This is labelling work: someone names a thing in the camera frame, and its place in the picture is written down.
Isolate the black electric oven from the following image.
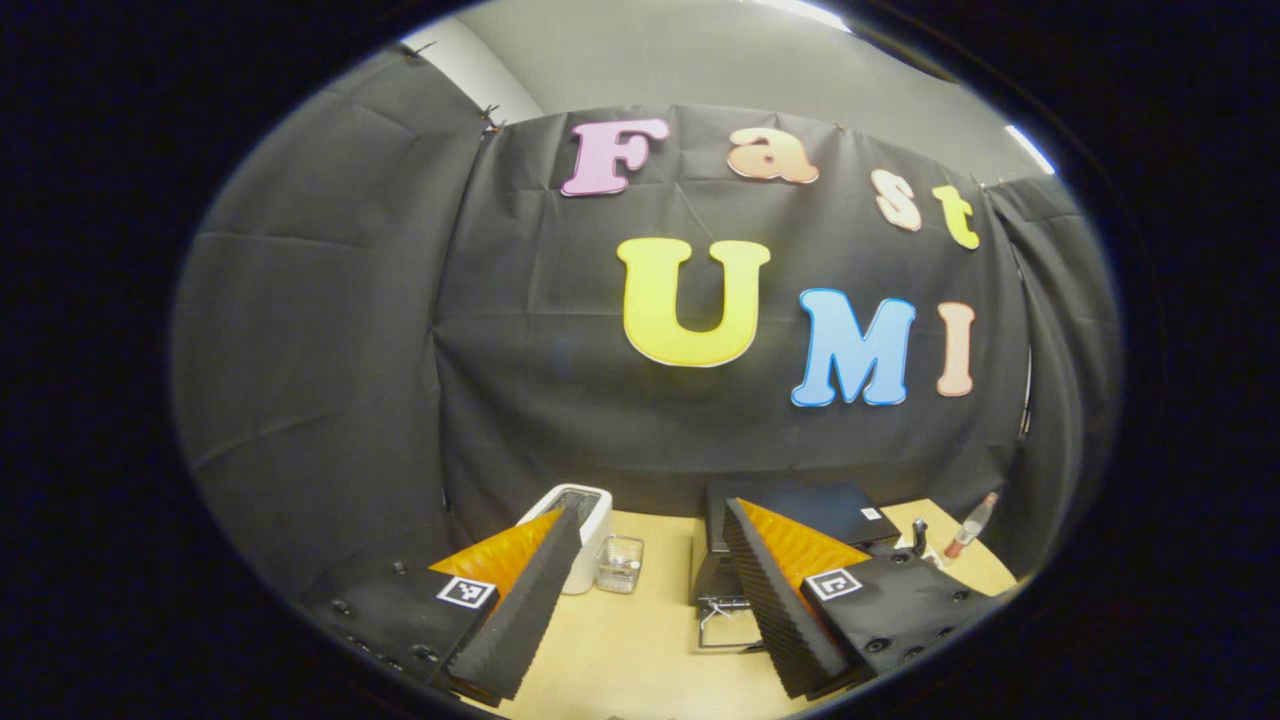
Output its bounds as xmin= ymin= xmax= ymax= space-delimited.
xmin=688 ymin=480 xmax=903 ymax=653

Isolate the clear plastic bottle red label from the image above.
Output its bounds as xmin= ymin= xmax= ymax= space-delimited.
xmin=944 ymin=491 xmax=1001 ymax=560

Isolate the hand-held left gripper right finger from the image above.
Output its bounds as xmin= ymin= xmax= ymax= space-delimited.
xmin=720 ymin=495 xmax=1003 ymax=701

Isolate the black backdrop cloth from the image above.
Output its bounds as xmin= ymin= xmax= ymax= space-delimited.
xmin=170 ymin=45 xmax=1126 ymax=601

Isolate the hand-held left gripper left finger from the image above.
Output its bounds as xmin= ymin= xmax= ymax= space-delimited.
xmin=315 ymin=505 xmax=585 ymax=703

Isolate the clear wire-pattern basket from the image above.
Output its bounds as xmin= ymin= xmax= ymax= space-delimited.
xmin=596 ymin=535 xmax=646 ymax=595

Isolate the small ceiling light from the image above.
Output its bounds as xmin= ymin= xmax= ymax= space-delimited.
xmin=1003 ymin=122 xmax=1058 ymax=177

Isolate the large ceiling light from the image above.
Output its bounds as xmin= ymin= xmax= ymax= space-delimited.
xmin=745 ymin=0 xmax=851 ymax=33

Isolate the white toaster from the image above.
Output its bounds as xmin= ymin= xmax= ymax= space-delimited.
xmin=517 ymin=484 xmax=614 ymax=596

